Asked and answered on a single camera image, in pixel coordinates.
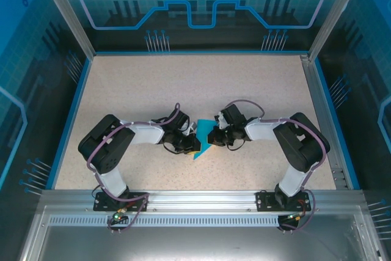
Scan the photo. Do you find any blue paper sheet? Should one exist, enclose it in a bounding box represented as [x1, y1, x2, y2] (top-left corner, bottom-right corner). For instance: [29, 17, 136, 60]
[192, 119, 219, 161]

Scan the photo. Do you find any steel cover panel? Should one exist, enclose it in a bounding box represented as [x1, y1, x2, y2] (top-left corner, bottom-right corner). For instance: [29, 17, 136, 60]
[18, 205, 391, 261]

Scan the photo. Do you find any small adapter board with LED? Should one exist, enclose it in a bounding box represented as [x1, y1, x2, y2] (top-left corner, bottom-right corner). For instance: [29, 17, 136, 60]
[110, 210, 128, 224]
[279, 213, 306, 231]

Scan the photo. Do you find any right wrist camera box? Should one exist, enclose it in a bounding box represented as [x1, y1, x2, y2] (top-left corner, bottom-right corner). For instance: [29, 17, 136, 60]
[214, 113, 228, 129]

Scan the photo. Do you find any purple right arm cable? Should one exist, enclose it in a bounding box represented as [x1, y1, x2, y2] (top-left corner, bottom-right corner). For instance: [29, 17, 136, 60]
[224, 98, 327, 233]

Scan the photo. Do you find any long aluminium mounting rail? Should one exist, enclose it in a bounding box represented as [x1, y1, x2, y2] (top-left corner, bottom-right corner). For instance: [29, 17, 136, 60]
[41, 189, 366, 213]

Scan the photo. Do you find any slotted metal cable duct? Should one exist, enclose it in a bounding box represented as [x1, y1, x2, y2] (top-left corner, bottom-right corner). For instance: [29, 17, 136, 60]
[45, 215, 306, 227]

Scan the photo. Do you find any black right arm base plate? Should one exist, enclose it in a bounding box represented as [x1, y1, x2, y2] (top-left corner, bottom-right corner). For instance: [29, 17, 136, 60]
[255, 190, 312, 213]

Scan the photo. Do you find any grooved aluminium table rail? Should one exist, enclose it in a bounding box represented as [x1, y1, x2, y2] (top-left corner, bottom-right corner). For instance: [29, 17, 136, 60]
[300, 54, 351, 190]

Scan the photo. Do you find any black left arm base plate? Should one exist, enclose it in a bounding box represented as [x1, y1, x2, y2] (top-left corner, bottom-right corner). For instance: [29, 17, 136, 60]
[93, 191, 150, 213]

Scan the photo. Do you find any aluminium frame post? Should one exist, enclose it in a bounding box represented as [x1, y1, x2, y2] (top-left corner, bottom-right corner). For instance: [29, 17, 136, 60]
[307, 0, 369, 62]
[34, 0, 96, 59]

